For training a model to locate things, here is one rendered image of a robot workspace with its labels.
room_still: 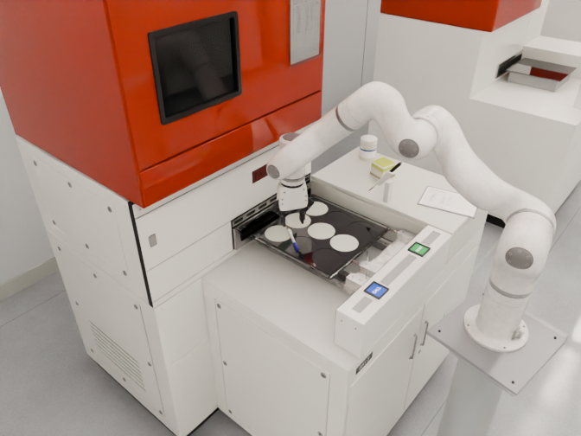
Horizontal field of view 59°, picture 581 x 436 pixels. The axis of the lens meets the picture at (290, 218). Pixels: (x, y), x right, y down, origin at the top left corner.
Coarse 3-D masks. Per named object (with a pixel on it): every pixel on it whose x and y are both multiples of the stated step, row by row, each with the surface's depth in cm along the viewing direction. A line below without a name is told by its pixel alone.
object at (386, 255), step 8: (400, 240) 187; (392, 248) 183; (400, 248) 183; (376, 256) 180; (384, 256) 179; (392, 256) 179; (376, 264) 176; (384, 264) 176; (360, 272) 172; (344, 288) 168; (352, 288) 166
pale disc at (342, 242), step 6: (342, 234) 187; (330, 240) 184; (336, 240) 184; (342, 240) 184; (348, 240) 184; (354, 240) 184; (336, 246) 181; (342, 246) 181; (348, 246) 181; (354, 246) 181
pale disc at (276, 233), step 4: (268, 228) 190; (272, 228) 190; (276, 228) 190; (280, 228) 190; (284, 228) 190; (268, 232) 188; (272, 232) 188; (276, 232) 188; (280, 232) 188; (284, 232) 188; (268, 236) 186; (272, 236) 186; (276, 236) 186; (280, 236) 186; (284, 236) 186; (288, 236) 186; (272, 240) 184; (276, 240) 184; (280, 240) 184
